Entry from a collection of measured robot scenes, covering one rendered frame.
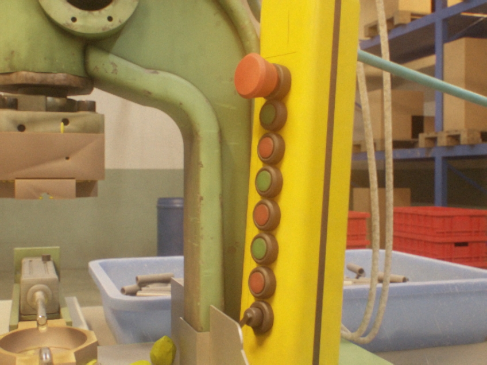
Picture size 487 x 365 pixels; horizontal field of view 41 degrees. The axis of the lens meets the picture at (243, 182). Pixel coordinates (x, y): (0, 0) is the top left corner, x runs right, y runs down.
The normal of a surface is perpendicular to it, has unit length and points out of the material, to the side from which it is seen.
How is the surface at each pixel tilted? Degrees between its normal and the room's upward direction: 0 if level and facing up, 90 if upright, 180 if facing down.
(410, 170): 90
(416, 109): 90
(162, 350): 61
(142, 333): 103
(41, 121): 90
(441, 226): 90
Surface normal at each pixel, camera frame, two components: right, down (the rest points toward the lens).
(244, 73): -0.77, -0.11
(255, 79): -0.63, -0.02
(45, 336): 0.16, -0.43
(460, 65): -0.95, 0.00
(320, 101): 0.65, 0.00
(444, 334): 0.30, 0.18
